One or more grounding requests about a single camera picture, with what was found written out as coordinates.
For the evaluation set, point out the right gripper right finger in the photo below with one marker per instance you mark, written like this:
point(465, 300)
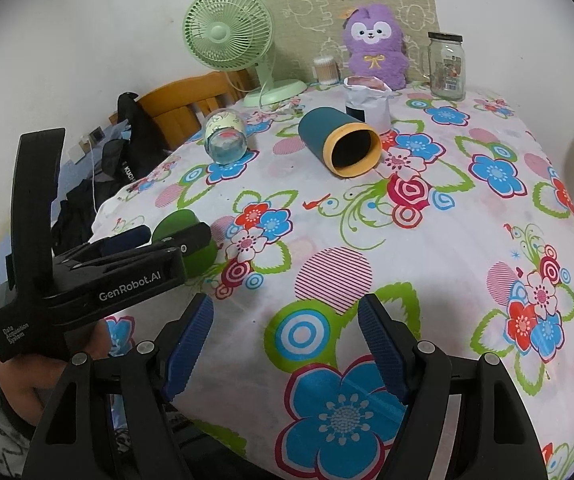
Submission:
point(494, 437)

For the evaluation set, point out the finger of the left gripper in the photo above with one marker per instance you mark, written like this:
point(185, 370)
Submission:
point(124, 241)

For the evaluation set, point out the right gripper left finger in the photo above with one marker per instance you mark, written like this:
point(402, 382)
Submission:
point(75, 436)

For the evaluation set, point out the green plastic cup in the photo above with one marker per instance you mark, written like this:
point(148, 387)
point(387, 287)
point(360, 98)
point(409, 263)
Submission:
point(194, 237)

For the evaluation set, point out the clear printed party cup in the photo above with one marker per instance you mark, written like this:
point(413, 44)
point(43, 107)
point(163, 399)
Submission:
point(225, 136)

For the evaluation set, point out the teal cup orange rim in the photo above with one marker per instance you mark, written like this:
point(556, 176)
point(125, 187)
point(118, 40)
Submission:
point(347, 147)

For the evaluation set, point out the person's left hand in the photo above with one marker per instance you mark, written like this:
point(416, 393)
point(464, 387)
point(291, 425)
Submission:
point(22, 376)

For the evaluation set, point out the black clothes pile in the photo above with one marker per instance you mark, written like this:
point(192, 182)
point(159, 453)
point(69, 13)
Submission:
point(126, 157)

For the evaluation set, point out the orange wooden chair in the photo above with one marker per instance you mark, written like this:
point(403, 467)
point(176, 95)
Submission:
point(177, 107)

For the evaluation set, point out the floral tablecloth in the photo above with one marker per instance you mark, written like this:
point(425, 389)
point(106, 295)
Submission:
point(464, 231)

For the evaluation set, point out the green desk fan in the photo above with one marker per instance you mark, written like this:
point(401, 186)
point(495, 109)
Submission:
point(231, 35)

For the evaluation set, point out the cotton swab container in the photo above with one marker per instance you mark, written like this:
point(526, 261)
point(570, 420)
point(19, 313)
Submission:
point(326, 70)

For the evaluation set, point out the white foil pouch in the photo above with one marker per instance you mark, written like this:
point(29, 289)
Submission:
point(367, 99)

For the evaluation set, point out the purple plush toy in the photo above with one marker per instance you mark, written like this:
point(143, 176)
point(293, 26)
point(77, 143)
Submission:
point(374, 41)

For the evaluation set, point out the glass jar mug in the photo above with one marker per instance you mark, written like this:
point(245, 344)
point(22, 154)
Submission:
point(446, 58)

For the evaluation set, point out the wall power socket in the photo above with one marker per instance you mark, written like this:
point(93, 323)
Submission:
point(96, 136)

